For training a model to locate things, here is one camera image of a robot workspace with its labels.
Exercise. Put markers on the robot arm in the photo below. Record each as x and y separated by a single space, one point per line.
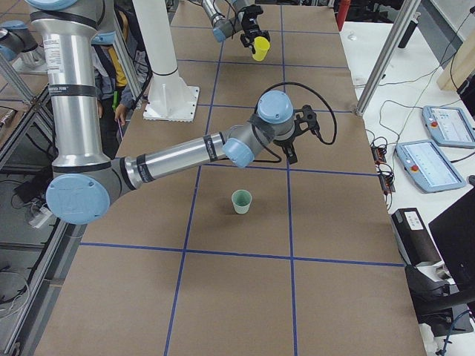
88 176
222 26

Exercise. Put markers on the near blue teach pendant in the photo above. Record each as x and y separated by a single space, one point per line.
429 168

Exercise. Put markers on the black power supply box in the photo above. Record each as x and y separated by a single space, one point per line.
414 241

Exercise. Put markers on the seated person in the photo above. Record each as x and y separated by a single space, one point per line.
114 95

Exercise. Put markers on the blue teach pendant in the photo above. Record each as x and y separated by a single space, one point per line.
429 168
448 126

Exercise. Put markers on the green plastic cup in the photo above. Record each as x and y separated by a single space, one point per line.
241 200

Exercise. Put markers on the yellow plastic cup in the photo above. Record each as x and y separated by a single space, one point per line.
260 46

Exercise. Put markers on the far blue teach pendant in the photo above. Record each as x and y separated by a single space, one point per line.
448 126

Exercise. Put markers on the black monitor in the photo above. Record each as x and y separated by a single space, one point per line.
453 233

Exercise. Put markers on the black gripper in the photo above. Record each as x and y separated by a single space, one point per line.
251 26
284 142

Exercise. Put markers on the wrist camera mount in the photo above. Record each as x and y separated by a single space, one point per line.
306 120

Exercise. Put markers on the aluminium frame post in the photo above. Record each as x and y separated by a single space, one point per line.
395 35

